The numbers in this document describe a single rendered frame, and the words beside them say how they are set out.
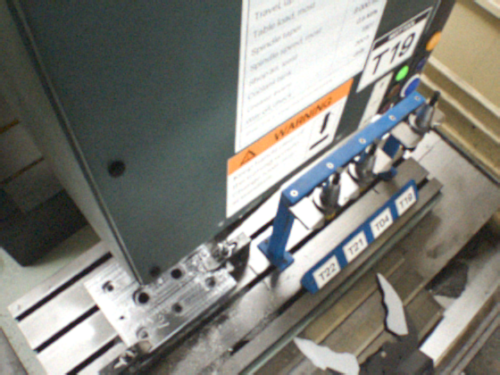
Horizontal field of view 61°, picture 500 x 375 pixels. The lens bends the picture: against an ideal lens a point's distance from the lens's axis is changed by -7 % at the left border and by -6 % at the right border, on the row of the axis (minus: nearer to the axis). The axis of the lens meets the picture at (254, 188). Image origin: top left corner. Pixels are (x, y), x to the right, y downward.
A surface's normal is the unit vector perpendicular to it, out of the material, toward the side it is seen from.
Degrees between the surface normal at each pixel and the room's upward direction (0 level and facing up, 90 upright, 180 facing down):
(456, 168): 24
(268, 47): 90
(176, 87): 90
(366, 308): 8
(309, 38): 90
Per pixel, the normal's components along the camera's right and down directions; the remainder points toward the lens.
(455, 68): -0.75, 0.54
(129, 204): 0.66, 0.67
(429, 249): -0.25, -0.24
